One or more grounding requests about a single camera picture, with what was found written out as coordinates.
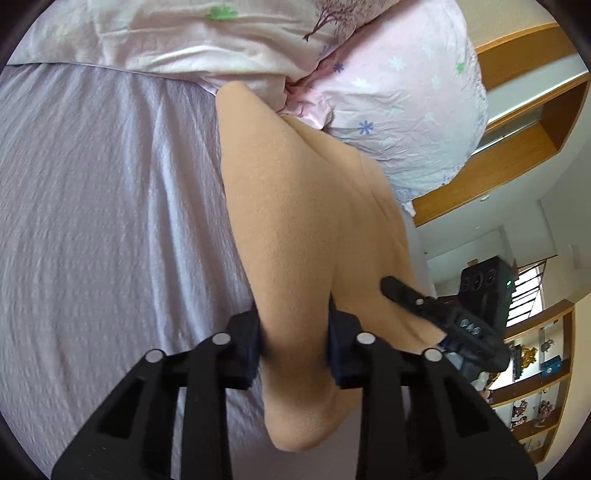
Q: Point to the window with railing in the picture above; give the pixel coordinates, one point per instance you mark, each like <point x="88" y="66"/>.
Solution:
<point x="528" y="290"/>

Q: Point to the wooden bed headboard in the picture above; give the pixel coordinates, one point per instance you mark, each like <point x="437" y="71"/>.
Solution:
<point x="512" y="161"/>

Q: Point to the pink floral quilt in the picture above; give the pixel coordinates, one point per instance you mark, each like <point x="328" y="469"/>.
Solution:
<point x="175" y="37"/>

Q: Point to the pink floral pillow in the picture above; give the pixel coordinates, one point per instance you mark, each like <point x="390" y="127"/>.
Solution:
<point x="406" y="92"/>

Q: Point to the lavender bed sheet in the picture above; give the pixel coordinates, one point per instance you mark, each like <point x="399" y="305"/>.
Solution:
<point x="106" y="221"/>

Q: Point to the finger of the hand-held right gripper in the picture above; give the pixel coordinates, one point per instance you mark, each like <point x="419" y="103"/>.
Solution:
<point x="406" y="293"/>

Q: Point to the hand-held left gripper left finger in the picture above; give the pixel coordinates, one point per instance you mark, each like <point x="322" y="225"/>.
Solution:
<point x="251" y="344"/>

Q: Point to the wooden display shelf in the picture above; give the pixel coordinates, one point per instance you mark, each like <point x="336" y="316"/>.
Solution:
<point x="540" y="369"/>

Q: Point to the tan fleece garment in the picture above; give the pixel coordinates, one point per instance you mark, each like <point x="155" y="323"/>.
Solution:
<point x="300" y="221"/>

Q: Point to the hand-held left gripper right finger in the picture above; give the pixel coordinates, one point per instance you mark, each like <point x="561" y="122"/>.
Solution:
<point x="338" y="353"/>

